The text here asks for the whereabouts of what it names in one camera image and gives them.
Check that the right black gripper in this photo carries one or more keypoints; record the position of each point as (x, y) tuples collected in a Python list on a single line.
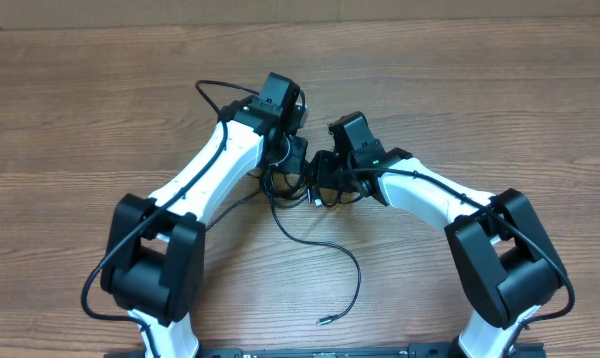
[(322, 169)]

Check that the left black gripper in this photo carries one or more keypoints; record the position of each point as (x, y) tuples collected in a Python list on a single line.
[(296, 155)]

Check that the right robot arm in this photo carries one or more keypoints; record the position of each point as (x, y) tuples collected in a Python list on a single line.
[(508, 267)]

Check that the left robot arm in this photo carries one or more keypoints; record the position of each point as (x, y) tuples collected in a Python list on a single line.
[(154, 259)]

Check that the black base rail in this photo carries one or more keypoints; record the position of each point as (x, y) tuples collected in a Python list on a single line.
[(324, 353)]

